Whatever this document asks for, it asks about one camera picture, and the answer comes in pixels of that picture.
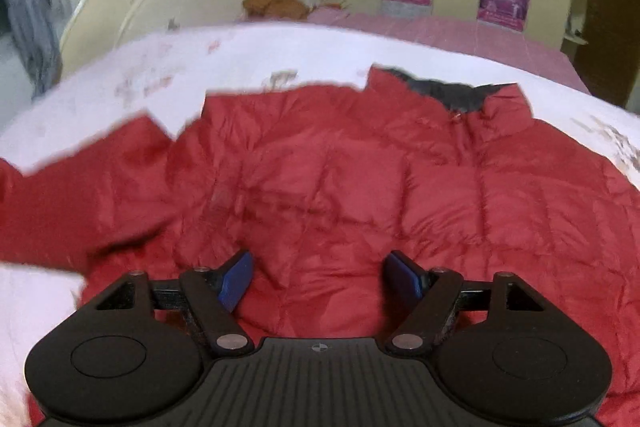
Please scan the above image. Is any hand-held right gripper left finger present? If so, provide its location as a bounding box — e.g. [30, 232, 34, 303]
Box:
[82, 249, 253, 358]

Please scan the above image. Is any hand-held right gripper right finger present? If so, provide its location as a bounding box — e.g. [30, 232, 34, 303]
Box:
[382, 250, 551, 354]

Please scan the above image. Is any red down jacket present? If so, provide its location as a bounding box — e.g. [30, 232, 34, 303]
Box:
[0, 64, 640, 427]

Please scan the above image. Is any floral pink blanket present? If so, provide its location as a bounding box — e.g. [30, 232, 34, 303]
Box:
[0, 24, 640, 427]

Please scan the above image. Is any pink striped bed sheet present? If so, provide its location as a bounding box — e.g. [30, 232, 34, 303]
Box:
[235, 4, 591, 95]

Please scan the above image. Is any brown patterned cushion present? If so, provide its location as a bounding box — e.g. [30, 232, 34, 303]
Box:
[242, 0, 313, 22]

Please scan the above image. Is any brown wooden door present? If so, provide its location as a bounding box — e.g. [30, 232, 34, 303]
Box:
[582, 0, 640, 112]

